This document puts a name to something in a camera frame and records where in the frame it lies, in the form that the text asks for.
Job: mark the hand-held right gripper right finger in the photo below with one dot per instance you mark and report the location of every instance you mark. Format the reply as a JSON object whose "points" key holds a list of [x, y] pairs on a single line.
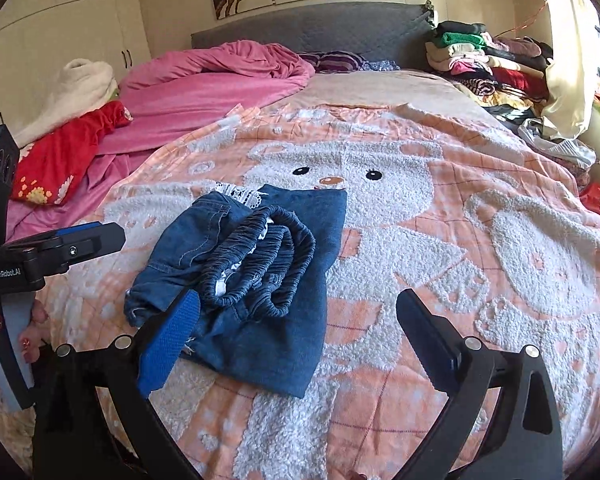
{"points": [[430, 345]]}

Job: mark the cream curtain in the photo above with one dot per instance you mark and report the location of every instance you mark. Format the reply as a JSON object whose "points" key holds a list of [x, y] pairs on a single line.
{"points": [[570, 70]]}

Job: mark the blue patterned cloth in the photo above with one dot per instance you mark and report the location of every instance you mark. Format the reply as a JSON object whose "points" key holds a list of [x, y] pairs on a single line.
{"points": [[382, 65]]}

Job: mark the white wardrobe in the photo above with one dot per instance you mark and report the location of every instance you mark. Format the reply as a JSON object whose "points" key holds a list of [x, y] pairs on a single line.
{"points": [[55, 25]]}

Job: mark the striped purple pillow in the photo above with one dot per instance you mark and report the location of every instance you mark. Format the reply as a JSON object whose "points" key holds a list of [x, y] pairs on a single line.
{"points": [[335, 62]]}

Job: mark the pile of folded clothes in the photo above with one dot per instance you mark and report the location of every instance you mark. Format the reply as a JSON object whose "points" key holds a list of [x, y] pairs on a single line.
{"points": [[480, 70]]}

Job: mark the blue denim pants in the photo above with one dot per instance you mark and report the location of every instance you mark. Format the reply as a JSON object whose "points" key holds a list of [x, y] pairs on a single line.
{"points": [[260, 345]]}

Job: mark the white fluffy blanket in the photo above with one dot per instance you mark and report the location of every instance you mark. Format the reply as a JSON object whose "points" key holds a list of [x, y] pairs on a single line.
{"points": [[80, 85]]}

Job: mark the white crumpled garment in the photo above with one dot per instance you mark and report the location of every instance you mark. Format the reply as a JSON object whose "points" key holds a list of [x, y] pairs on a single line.
{"points": [[560, 147]]}

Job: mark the grey padded headboard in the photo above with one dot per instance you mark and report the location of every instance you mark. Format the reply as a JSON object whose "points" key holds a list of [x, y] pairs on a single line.
{"points": [[330, 30]]}

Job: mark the peach bear printed blanket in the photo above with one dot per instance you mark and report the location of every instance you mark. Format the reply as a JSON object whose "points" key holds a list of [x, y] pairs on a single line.
{"points": [[480, 270]]}

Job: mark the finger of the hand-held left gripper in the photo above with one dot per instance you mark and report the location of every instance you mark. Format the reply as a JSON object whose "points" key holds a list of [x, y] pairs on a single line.
{"points": [[90, 245]]}

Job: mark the pink quilt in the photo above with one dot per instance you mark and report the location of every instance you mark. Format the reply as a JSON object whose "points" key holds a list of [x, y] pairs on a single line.
{"points": [[205, 85]]}

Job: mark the person's left hand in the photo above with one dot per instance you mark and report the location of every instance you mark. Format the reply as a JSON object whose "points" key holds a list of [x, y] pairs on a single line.
{"points": [[37, 330]]}

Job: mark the beige bed sheet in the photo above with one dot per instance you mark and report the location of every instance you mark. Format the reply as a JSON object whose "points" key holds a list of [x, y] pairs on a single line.
{"points": [[380, 90]]}

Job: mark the red flowered cloth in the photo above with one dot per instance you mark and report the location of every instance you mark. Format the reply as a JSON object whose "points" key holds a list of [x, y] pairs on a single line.
{"points": [[65, 155]]}

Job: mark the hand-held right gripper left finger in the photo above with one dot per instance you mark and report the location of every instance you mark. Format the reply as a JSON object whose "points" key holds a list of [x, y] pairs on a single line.
{"points": [[170, 345]]}

